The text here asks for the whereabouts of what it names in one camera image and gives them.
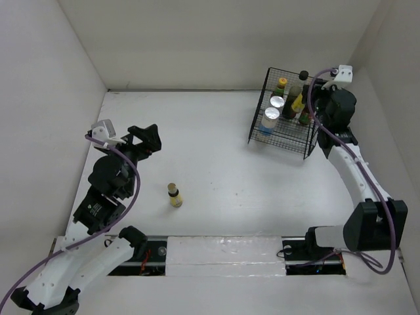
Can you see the small yellow bottle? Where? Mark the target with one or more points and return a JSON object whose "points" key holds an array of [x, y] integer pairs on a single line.
{"points": [[174, 195], [298, 104]]}

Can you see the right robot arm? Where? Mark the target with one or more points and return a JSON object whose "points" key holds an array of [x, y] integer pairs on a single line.
{"points": [[377, 221]]}

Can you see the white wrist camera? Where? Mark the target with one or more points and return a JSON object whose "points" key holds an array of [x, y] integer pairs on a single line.
{"points": [[103, 131], [341, 77]]}

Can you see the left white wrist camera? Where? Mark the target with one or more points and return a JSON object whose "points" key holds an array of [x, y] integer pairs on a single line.
{"points": [[103, 131]]}

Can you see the tall dark sauce bottle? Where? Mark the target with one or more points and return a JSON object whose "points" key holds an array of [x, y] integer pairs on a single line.
{"points": [[293, 93]]}

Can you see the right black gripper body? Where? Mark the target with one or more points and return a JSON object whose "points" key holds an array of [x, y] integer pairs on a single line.
{"points": [[321, 98]]}

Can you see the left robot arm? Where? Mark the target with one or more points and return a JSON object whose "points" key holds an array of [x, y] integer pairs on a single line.
{"points": [[70, 271]]}

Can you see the red chili sauce bottle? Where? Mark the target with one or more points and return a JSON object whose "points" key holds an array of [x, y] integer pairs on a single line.
{"points": [[305, 117], [280, 87]]}

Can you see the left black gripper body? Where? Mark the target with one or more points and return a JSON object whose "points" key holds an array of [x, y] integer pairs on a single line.
{"points": [[136, 152]]}

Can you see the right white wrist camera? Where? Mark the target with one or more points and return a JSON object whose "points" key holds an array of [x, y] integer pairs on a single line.
{"points": [[341, 77]]}

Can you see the black wire rack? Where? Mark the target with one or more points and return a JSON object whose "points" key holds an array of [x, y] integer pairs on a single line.
{"points": [[281, 118]]}

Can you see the silver-lid shaker jar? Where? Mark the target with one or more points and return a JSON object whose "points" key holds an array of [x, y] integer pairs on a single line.
{"points": [[269, 120], [277, 102]]}

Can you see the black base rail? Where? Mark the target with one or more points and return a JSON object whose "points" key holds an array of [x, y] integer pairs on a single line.
{"points": [[229, 256]]}

